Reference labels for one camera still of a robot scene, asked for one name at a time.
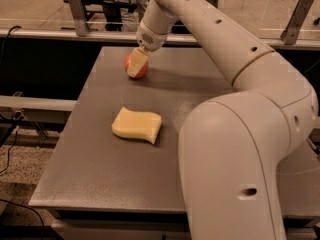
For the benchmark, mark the metal rail behind table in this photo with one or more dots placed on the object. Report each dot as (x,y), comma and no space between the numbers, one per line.
(130,38)

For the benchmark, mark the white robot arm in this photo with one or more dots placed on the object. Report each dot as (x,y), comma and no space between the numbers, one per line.
(230,146)

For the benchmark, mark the yellow sponge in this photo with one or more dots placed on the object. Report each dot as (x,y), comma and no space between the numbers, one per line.
(137,125)

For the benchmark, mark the metal side beam left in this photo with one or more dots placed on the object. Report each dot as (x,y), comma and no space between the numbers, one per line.
(37,103)

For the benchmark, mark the right metal bracket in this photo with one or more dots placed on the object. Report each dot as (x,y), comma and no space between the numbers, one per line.
(290,34)

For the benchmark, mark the person legs in background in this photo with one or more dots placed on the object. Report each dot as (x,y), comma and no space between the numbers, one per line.
(131,20)

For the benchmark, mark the red apple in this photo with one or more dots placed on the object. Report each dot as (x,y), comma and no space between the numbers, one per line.
(141,73)

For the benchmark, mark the left metal bracket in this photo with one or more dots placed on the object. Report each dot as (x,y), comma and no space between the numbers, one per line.
(79,17)

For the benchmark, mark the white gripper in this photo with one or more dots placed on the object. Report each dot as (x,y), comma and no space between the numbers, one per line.
(150,37)

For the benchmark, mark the metal bracket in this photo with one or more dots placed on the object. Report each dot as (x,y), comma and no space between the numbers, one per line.
(79,17)
(290,34)

